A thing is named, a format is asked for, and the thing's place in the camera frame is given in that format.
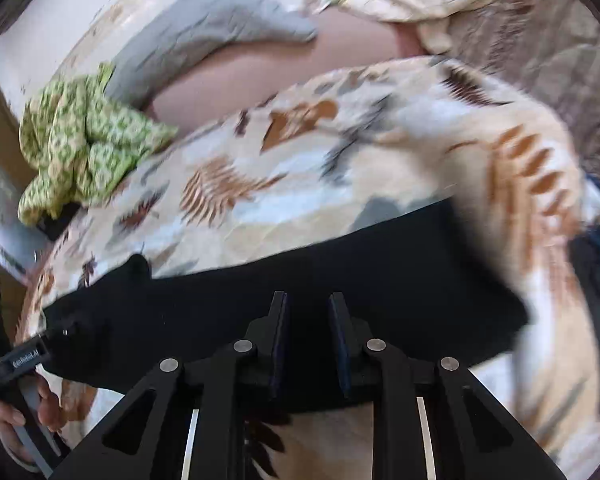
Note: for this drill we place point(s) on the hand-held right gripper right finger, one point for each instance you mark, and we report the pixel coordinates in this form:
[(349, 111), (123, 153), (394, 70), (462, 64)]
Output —
[(341, 350)]

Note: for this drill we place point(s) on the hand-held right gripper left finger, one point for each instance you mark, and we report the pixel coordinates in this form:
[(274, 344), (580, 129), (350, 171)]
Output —
[(279, 350)]

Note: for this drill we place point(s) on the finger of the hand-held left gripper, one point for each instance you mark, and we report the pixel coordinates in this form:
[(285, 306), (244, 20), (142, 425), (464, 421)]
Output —
[(64, 331)]

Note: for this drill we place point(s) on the black pants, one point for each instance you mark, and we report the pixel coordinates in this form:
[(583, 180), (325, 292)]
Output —
[(330, 270)]

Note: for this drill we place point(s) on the person's left hand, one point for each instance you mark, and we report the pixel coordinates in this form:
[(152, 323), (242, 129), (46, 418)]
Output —
[(50, 410)]

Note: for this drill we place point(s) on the black cloth under green cloth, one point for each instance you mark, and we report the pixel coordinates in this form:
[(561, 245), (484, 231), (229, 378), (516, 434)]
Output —
[(60, 222)]

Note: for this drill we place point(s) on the wooden door with glass panel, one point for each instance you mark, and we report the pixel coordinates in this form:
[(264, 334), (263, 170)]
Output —
[(0, 195)]

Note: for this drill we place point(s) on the leaf print blanket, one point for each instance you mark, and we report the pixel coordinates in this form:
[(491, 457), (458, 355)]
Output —
[(290, 185)]

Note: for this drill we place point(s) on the green checkered cloth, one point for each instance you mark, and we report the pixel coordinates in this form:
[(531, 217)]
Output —
[(80, 130)]

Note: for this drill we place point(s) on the pink bed sheet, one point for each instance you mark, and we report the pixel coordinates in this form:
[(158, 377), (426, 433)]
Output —
[(280, 65)]

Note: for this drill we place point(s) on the grey quilted pillow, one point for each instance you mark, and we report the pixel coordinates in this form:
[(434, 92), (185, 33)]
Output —
[(195, 30)]

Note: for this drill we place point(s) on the brown patterned blanket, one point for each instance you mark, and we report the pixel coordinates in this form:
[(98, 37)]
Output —
[(545, 35)]

